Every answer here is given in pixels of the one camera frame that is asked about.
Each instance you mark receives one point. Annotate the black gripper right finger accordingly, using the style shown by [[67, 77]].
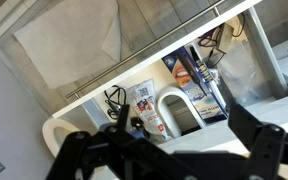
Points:
[[267, 150]]

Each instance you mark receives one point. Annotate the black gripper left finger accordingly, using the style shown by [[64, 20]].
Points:
[[84, 153]]

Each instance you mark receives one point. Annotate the blue electric toothbrush box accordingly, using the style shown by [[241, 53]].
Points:
[[199, 100]]

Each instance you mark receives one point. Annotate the white open vanity drawer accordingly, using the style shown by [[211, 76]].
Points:
[[150, 62]]

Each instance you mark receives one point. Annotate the white toilet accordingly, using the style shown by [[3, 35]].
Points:
[[55, 133]]

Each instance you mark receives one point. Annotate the blue hair dryer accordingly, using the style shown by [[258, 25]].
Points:
[[139, 134]]

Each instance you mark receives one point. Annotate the white red toothpaste tube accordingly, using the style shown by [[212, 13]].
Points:
[[147, 106]]

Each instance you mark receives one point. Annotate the clear plastic bag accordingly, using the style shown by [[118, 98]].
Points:
[[240, 73]]

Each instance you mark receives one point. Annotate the beige bath mat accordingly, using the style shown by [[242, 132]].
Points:
[[67, 40]]

